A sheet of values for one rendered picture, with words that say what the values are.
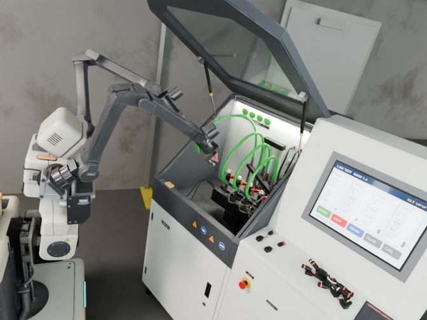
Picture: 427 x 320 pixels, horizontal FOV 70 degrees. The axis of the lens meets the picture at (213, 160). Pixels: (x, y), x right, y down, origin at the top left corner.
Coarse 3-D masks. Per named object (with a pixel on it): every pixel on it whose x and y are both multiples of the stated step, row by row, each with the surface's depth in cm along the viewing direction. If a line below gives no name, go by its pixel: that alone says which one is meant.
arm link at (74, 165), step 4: (80, 156) 122; (72, 160) 121; (76, 160) 122; (80, 160) 121; (68, 164) 120; (72, 164) 120; (76, 164) 120; (80, 164) 120; (84, 164) 120; (72, 168) 119; (76, 168) 119; (72, 172) 119; (76, 172) 120; (76, 176) 122
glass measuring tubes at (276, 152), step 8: (272, 144) 178; (280, 144) 176; (264, 152) 185; (272, 152) 180; (280, 152) 177; (272, 160) 182; (280, 160) 179; (264, 168) 187; (272, 168) 185; (272, 176) 183; (256, 184) 196
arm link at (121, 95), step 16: (112, 96) 104; (128, 96) 104; (144, 96) 108; (112, 112) 107; (96, 128) 112; (112, 128) 113; (96, 144) 114; (96, 160) 119; (80, 176) 119; (96, 176) 123
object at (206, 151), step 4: (208, 144) 149; (212, 144) 155; (216, 144) 154; (200, 148) 150; (204, 148) 149; (208, 148) 150; (212, 148) 152; (216, 148) 152; (200, 152) 156; (204, 152) 152; (208, 152) 151; (212, 152) 152; (204, 156) 152
